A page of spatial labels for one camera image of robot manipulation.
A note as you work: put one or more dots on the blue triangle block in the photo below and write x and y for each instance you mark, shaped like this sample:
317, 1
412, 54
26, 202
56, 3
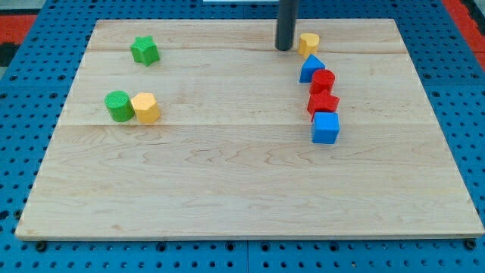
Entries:
311, 64

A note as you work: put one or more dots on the blue cube block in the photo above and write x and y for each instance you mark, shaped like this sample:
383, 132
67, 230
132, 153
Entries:
325, 127

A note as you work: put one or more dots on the yellow heart block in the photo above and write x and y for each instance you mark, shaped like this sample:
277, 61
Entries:
308, 44

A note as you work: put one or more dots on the green cylinder block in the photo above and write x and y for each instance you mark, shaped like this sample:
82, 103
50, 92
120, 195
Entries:
119, 106

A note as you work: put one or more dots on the wooden board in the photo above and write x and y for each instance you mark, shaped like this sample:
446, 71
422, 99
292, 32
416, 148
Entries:
231, 157

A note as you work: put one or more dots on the red cylinder block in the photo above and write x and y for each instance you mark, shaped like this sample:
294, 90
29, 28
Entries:
322, 81

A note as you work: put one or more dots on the green star block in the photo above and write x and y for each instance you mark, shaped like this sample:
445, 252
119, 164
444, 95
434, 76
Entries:
144, 50

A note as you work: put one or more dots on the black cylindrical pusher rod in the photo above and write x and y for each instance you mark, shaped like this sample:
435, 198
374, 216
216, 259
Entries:
286, 23

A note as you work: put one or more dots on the yellow hexagon block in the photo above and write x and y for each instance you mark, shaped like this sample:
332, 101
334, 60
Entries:
146, 108

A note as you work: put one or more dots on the red star block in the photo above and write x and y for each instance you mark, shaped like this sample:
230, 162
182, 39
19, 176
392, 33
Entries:
322, 102

